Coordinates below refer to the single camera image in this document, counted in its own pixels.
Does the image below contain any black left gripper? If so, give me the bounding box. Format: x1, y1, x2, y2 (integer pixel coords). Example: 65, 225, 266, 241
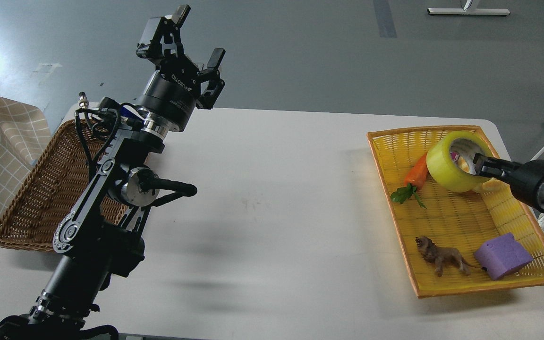
135, 5, 225, 132

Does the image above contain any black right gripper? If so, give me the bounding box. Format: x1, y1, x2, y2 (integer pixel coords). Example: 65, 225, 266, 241
473, 153, 544, 208

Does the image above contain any yellow tape roll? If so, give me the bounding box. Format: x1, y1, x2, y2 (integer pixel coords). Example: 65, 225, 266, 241
426, 131, 494, 192

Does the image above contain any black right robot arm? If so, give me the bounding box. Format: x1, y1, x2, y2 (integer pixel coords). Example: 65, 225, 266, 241
473, 153, 544, 213

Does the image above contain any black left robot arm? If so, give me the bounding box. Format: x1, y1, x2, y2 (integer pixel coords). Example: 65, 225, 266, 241
0, 4, 225, 340

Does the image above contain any toy croissant bread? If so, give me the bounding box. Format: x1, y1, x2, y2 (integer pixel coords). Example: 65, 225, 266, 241
456, 157, 507, 194

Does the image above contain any small drink can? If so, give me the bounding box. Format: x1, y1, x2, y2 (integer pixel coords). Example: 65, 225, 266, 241
450, 151, 461, 164

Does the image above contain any orange toy carrot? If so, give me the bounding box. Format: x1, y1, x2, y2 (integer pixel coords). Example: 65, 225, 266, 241
390, 153, 429, 209

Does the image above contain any yellow plastic woven basket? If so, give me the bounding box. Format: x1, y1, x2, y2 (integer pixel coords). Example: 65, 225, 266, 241
367, 125, 544, 298

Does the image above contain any purple foam block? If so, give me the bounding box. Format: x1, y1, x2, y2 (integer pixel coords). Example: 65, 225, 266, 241
474, 232, 533, 281

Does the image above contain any brown toy lion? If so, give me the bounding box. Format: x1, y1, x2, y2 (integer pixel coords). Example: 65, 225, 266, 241
415, 236, 488, 277

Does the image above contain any white stand base bar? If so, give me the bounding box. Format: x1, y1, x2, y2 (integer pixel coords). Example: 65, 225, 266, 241
427, 7, 511, 17

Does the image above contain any brown wicker basket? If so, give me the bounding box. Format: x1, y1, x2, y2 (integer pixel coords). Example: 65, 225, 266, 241
0, 119, 152, 253

